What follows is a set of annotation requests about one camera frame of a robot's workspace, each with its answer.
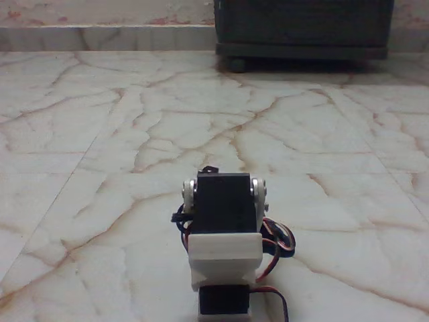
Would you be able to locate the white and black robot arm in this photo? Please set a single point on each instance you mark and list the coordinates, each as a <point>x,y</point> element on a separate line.
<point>223,208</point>

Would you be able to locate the dark wooden cabinet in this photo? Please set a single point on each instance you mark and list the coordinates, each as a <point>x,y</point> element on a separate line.
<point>301,27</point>

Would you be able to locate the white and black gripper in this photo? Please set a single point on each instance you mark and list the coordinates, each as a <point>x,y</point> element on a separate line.
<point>224,198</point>

